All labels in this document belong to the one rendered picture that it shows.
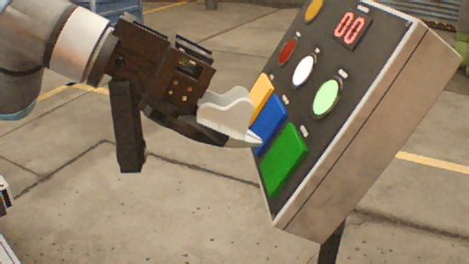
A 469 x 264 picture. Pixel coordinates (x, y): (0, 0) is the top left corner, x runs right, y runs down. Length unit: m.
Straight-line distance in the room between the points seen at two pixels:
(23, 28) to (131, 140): 0.17
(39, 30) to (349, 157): 0.35
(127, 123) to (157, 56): 0.08
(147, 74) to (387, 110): 0.26
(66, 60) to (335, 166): 0.30
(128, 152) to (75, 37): 0.14
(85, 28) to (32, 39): 0.06
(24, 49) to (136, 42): 0.12
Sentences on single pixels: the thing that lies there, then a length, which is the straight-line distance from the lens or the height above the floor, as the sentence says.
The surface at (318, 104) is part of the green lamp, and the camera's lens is 0.47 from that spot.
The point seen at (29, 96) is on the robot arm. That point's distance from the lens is 0.51.
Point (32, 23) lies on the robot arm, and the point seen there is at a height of 1.20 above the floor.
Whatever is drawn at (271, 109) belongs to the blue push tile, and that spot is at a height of 1.03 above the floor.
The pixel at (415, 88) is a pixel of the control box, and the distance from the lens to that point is 0.43.
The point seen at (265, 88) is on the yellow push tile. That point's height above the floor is 1.03.
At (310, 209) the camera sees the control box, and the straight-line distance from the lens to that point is 0.46.
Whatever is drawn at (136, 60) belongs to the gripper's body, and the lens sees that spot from 0.42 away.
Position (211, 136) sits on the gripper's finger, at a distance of 0.42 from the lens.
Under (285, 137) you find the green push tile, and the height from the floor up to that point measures 1.03.
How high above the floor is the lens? 1.26
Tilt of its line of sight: 27 degrees down
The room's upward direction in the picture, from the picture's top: straight up
